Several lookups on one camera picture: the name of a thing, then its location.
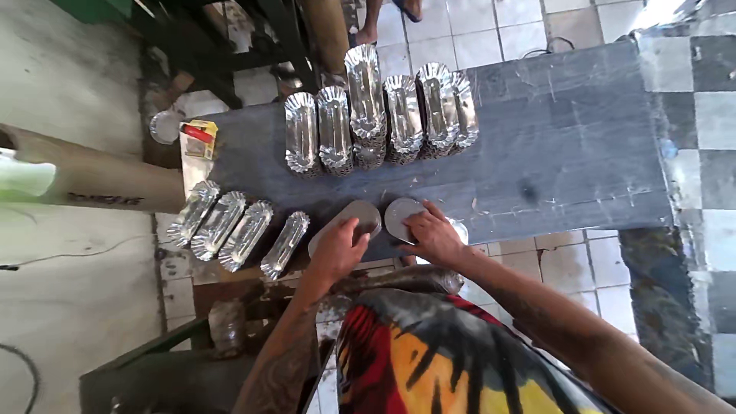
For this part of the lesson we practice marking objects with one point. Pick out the person's left hand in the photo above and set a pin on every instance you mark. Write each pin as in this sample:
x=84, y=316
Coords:
x=334, y=253

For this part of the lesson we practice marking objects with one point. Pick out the person's right hand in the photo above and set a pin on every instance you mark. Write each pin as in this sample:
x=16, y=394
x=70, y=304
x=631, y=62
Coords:
x=438, y=236

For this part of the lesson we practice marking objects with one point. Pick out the person's left index finger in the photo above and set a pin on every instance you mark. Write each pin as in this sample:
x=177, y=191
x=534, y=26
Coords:
x=348, y=225

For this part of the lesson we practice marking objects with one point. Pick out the person's right fingers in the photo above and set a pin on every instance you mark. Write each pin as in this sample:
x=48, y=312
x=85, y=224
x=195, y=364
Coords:
x=435, y=211

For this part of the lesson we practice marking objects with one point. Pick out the person's right index finger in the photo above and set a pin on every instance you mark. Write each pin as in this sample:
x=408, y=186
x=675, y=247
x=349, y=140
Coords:
x=414, y=221

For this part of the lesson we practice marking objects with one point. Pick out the person's left thumb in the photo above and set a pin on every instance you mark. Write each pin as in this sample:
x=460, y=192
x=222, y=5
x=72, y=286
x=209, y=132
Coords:
x=361, y=245

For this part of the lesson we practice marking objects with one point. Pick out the person's right thumb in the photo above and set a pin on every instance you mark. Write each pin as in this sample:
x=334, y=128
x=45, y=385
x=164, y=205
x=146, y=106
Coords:
x=408, y=249

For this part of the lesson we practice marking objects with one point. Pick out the grey oval mould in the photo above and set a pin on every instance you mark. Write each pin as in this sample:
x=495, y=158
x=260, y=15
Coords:
x=398, y=215
x=368, y=217

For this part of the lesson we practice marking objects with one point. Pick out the person's left forearm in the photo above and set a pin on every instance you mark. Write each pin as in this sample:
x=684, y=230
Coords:
x=287, y=345

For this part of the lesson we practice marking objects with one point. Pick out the person's right forearm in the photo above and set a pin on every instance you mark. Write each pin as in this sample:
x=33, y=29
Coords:
x=575, y=328

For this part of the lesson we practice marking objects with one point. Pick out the shiny silver round piece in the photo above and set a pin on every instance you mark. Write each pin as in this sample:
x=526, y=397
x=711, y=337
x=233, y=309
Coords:
x=461, y=231

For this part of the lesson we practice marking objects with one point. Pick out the person's body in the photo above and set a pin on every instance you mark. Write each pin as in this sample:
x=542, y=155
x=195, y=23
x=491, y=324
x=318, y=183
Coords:
x=448, y=351

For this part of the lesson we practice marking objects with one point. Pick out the clear plastic-wrapped bundle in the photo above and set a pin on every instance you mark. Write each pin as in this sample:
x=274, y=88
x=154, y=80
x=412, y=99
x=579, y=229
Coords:
x=226, y=328

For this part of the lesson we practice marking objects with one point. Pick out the yellow printed packet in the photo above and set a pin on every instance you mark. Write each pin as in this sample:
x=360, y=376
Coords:
x=209, y=146

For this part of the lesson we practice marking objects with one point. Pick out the small red object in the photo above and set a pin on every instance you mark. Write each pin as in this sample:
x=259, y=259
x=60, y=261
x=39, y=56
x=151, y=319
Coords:
x=197, y=134

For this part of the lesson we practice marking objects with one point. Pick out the white round dish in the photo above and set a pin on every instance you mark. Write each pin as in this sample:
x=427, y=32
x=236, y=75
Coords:
x=165, y=127

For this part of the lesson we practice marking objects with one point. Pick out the dark green bench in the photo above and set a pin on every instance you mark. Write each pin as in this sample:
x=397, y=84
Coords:
x=167, y=379

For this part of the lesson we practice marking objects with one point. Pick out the large brown cardboard tube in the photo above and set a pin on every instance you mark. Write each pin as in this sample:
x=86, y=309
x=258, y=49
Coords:
x=115, y=178

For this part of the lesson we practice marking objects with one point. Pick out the dark green machine frame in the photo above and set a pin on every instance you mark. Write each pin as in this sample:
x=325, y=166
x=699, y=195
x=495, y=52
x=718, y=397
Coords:
x=213, y=63

